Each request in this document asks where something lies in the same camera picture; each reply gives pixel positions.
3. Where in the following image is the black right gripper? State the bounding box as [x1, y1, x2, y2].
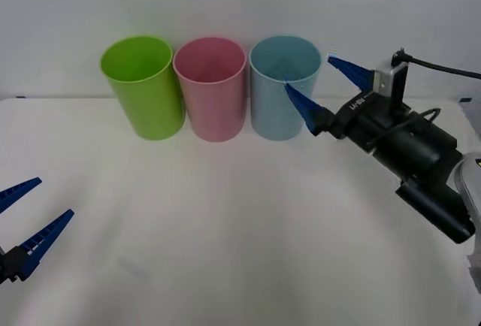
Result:
[283, 55, 411, 153]

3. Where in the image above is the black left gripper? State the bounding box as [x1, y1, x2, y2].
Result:
[0, 177, 76, 286]

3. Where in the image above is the pale blue plastic bin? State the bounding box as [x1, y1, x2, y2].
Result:
[248, 35, 323, 142]

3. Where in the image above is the pink plastic bin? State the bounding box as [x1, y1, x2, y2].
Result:
[172, 37, 249, 143]

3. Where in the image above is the green plastic bin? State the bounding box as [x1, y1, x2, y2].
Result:
[99, 35, 186, 141]

